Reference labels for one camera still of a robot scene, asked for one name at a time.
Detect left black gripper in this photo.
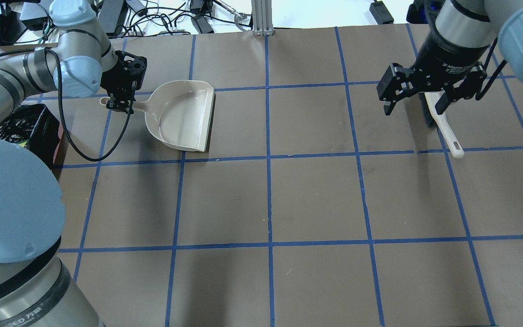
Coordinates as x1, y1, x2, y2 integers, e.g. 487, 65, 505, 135
100, 56, 135, 114

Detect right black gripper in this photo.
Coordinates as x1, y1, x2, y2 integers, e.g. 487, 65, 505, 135
376, 35, 487, 116

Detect beige hand brush black bristles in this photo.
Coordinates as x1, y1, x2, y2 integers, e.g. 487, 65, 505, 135
419, 91, 464, 159

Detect beige plastic dustpan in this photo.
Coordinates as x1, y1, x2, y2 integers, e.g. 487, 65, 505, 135
100, 80, 216, 153

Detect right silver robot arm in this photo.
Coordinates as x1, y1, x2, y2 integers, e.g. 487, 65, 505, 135
376, 0, 523, 115

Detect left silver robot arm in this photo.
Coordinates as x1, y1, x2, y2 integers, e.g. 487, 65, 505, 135
0, 0, 147, 327

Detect black bag lined bin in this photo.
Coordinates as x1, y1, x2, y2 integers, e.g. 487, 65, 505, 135
0, 104, 60, 169

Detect black power adapter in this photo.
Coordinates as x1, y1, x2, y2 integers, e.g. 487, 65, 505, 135
369, 0, 394, 25

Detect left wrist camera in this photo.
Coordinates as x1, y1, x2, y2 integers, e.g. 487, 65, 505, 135
115, 50, 148, 91

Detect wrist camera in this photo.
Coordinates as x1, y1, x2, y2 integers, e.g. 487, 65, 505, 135
405, 0, 442, 25
115, 50, 148, 91

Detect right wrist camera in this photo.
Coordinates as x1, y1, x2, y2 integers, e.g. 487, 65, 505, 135
405, 0, 442, 25

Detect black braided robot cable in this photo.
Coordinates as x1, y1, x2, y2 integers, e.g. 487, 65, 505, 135
0, 48, 144, 162

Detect aluminium frame post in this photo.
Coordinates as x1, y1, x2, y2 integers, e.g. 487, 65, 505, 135
251, 0, 274, 36

